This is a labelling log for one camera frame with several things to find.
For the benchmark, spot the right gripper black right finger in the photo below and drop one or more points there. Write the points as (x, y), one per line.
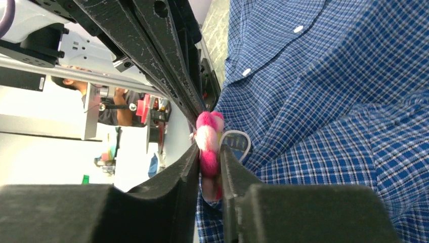
(257, 212)

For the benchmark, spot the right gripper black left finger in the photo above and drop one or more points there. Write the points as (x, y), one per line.
(162, 209)

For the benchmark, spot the blue checkered shirt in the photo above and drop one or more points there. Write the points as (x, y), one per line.
(334, 92)

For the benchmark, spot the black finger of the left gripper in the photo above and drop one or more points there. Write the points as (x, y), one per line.
(173, 30)
(118, 20)

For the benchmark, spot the pink flower brooch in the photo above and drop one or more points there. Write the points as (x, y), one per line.
(209, 136)

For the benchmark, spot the person in background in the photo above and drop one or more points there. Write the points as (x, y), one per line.
(113, 117)

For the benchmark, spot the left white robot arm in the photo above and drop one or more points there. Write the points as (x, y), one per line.
(58, 38)

